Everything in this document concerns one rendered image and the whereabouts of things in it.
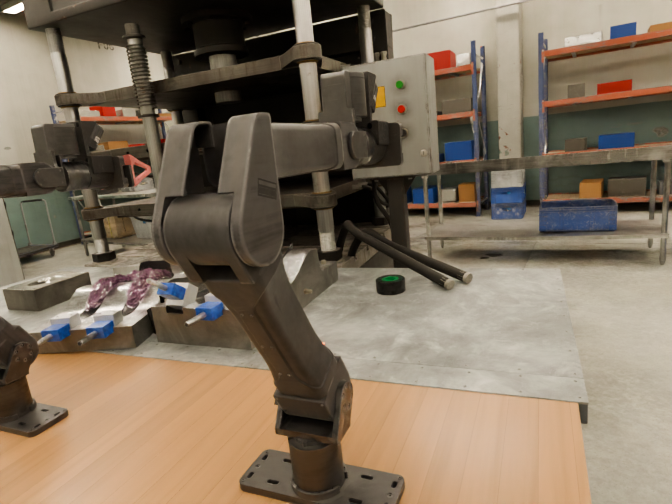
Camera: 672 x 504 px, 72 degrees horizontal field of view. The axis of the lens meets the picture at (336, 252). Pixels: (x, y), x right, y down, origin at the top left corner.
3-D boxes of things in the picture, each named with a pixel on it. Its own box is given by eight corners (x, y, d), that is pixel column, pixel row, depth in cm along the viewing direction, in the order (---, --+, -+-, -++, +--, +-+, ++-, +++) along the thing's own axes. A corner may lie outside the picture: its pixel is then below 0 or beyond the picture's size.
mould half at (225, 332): (251, 350, 98) (242, 290, 95) (157, 342, 108) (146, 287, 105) (338, 279, 143) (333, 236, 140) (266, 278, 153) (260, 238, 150)
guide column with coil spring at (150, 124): (190, 333, 208) (131, 21, 178) (180, 332, 210) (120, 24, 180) (198, 328, 213) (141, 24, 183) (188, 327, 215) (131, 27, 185)
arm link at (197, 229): (309, 380, 61) (189, 180, 41) (355, 385, 59) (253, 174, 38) (292, 423, 57) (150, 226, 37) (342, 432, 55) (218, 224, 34)
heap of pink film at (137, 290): (142, 307, 116) (136, 277, 115) (77, 312, 118) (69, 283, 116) (183, 277, 141) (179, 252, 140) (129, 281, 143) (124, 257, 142)
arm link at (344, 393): (288, 367, 59) (264, 390, 54) (351, 375, 55) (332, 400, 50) (294, 411, 60) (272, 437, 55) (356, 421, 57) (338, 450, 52)
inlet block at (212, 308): (198, 338, 91) (194, 312, 90) (178, 336, 93) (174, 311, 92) (236, 313, 103) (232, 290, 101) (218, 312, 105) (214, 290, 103)
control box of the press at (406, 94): (446, 447, 182) (423, 50, 149) (372, 436, 194) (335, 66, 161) (454, 415, 202) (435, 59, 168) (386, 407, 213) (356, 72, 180)
